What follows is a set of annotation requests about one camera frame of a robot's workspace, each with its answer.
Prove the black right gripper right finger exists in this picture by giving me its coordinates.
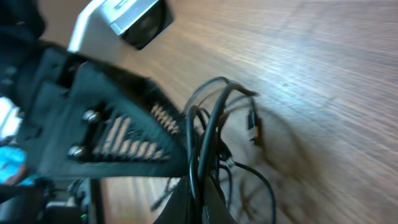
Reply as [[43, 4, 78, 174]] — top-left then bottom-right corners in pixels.
[[201, 177, 237, 224]]

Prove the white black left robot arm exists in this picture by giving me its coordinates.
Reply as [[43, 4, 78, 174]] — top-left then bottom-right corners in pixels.
[[1, 1, 188, 178]]

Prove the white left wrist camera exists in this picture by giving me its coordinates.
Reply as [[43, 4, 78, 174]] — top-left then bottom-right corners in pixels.
[[68, 0, 174, 63]]

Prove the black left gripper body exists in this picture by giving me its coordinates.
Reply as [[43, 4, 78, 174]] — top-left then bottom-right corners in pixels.
[[1, 40, 87, 178]]

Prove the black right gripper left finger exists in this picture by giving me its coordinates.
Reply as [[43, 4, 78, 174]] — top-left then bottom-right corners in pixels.
[[154, 176, 192, 224]]

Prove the black cable bundle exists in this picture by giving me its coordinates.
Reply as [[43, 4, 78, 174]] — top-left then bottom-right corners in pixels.
[[149, 76, 277, 224]]

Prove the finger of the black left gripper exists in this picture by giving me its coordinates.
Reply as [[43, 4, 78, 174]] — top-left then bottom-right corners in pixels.
[[40, 62, 188, 178]]

